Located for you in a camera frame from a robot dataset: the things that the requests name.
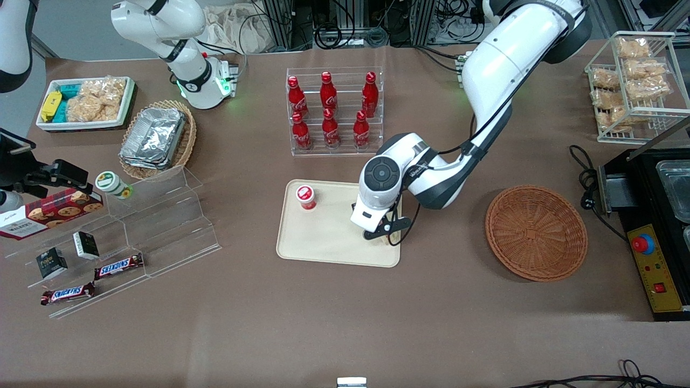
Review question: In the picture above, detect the clear acrylic stepped shelf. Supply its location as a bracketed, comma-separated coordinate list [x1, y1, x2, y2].
[5, 166, 222, 320]

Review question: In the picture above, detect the black power cable with plug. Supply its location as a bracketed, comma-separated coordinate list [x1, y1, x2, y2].
[569, 144, 630, 243]

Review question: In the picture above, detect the black coiled cable bundle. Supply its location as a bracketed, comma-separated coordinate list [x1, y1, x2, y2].
[314, 22, 390, 50]

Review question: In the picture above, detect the small black box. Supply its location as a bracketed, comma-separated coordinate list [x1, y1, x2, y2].
[36, 247, 68, 280]
[73, 231, 100, 260]

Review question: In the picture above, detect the white wire rack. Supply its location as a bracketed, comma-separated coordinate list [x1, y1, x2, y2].
[585, 31, 690, 145]

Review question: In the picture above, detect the aluminium foil container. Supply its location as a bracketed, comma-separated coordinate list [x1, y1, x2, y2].
[120, 107, 187, 171]

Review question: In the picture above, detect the red cola bottle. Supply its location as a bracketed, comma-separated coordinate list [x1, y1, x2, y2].
[353, 111, 371, 149]
[361, 72, 379, 118]
[320, 72, 339, 114]
[292, 112, 312, 150]
[287, 76, 309, 118]
[322, 108, 341, 149]

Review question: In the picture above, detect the light oval wicker basket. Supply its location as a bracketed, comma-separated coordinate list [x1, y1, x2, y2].
[119, 100, 197, 181]

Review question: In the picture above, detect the white rectangular snack tray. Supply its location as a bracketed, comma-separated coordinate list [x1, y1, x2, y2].
[36, 77, 135, 131]

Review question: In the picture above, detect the clear fried snack bag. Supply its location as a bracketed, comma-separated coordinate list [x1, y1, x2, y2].
[593, 89, 629, 133]
[625, 78, 672, 103]
[616, 37, 651, 60]
[624, 58, 669, 81]
[590, 67, 620, 91]

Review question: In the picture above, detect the green lid cup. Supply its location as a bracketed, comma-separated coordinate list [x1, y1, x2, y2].
[95, 171, 133, 200]

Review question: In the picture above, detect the grey metal bar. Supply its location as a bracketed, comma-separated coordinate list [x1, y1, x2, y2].
[627, 115, 690, 162]

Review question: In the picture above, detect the black machine with yellow panel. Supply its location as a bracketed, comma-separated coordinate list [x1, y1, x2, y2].
[597, 145, 690, 322]

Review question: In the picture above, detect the brown wicker basket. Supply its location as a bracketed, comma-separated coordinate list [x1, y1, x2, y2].
[485, 185, 589, 282]

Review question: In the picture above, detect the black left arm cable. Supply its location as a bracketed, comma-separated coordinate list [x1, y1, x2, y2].
[385, 100, 515, 247]

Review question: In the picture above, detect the snickers chocolate bar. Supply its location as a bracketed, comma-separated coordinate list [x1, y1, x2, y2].
[40, 281, 96, 306]
[94, 253, 144, 281]

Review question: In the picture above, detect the beige plastic tray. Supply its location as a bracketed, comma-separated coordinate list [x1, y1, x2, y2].
[276, 179, 403, 268]

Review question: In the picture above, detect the beige cloth bag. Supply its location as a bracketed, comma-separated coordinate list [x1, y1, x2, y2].
[202, 5, 277, 54]

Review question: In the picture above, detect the yellow snack packet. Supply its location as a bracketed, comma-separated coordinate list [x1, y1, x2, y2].
[42, 91, 63, 122]

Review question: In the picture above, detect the clear acrylic bottle rack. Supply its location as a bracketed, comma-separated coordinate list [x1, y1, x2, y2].
[286, 66, 384, 157]

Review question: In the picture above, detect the clear rice cracker bag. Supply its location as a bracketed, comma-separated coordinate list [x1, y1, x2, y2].
[81, 78, 128, 103]
[66, 94, 122, 122]

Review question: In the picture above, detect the red cookie box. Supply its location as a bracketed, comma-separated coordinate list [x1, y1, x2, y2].
[0, 188, 104, 241]

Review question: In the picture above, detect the black floor cable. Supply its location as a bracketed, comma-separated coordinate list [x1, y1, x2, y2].
[509, 359, 690, 388]

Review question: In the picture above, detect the red lid cup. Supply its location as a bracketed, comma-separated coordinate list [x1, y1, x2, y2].
[295, 185, 317, 211]

